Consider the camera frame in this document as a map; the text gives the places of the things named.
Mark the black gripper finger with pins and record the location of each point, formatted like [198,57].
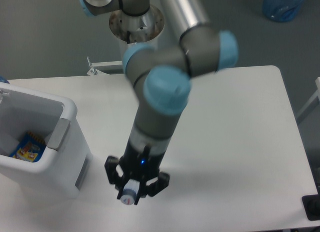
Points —
[110,166]
[154,188]

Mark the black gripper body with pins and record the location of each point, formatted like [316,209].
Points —
[140,166]

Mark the crushed clear plastic water bottle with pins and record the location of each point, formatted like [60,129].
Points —
[130,191]

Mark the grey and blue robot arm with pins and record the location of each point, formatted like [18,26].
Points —
[161,80]

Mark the white plastic trash can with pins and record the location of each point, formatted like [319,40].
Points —
[65,160]

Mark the blue and yellow snack packet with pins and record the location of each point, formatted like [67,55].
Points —
[30,148]

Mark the blue object at left edge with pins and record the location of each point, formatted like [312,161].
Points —
[3,80]

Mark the black device at table edge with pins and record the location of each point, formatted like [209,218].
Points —
[311,204]

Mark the blue plastic bag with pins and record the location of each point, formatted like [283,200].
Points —
[281,10]

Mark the white pedestal base frame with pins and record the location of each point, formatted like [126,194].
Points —
[99,68]

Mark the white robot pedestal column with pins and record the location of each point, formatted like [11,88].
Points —
[142,29]

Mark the white frame at right edge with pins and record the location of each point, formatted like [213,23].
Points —
[310,104]

